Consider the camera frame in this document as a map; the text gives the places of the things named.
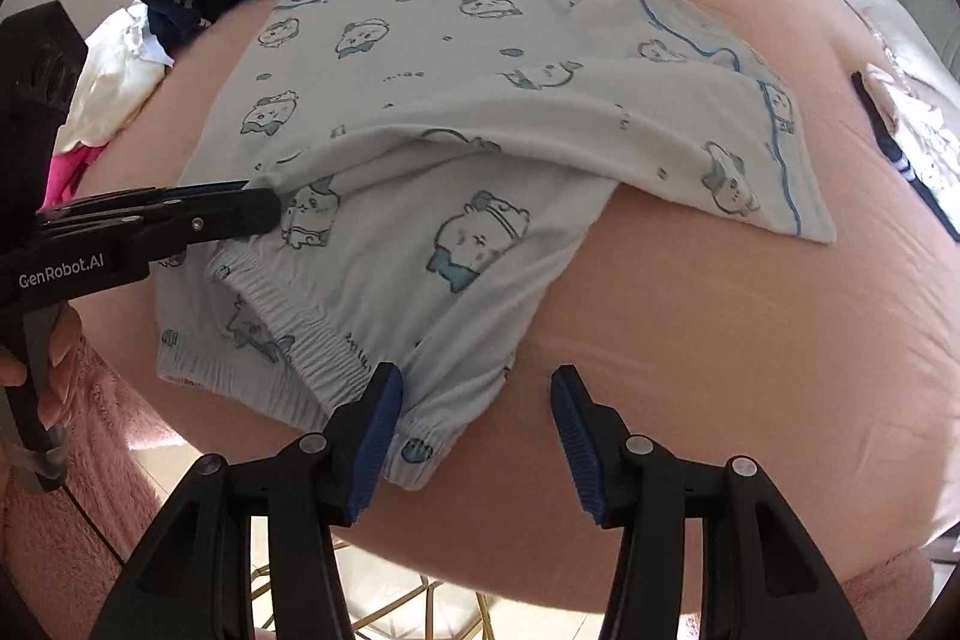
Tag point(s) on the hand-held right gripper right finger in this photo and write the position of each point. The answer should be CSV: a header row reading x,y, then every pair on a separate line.
x,y
581,452

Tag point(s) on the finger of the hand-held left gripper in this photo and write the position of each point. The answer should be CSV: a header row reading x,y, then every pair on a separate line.
x,y
232,212
112,205

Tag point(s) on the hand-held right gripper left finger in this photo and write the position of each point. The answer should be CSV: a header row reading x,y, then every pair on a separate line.
x,y
375,445

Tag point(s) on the white cartoon print shorts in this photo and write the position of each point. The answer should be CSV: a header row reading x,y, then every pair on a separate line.
x,y
465,145

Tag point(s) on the white clothes pile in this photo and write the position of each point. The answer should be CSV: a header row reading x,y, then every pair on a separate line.
x,y
112,78

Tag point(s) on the person's left hand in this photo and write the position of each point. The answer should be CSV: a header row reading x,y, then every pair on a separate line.
x,y
66,340

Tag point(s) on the bright pink cloth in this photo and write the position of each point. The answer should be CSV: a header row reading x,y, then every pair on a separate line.
x,y
71,183

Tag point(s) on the bed with pink sheet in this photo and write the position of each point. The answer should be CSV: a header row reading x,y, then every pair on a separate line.
x,y
712,347

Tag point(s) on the folded navy garment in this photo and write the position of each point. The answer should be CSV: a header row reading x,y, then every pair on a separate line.
x,y
889,149

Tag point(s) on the pale pink pillow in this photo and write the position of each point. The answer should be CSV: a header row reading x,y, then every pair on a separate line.
x,y
900,33

